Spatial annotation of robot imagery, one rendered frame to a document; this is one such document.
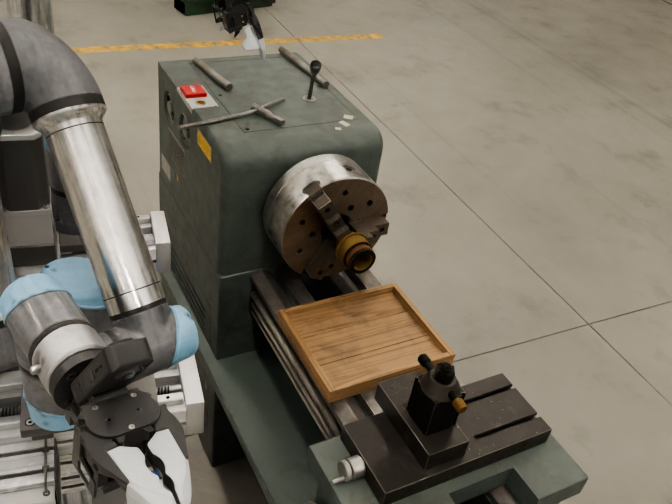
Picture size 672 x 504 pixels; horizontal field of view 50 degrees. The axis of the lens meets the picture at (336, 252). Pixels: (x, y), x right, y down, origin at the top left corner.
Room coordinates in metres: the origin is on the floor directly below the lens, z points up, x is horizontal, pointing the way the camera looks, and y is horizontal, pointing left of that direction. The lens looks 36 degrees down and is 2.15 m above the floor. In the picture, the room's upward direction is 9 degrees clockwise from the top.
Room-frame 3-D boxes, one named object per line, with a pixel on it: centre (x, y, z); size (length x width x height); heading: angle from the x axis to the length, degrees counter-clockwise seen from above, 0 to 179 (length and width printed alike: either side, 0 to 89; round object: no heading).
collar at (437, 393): (1.01, -0.25, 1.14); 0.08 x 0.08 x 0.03
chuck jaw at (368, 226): (1.58, -0.08, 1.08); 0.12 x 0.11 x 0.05; 123
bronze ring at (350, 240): (1.47, -0.05, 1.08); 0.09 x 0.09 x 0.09; 33
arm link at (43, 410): (0.59, 0.30, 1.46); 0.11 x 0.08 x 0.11; 134
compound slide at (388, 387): (1.03, -0.23, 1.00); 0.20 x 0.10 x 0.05; 33
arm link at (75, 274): (0.86, 0.41, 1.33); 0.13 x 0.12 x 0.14; 134
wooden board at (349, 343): (1.37, -0.11, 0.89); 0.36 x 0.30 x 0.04; 123
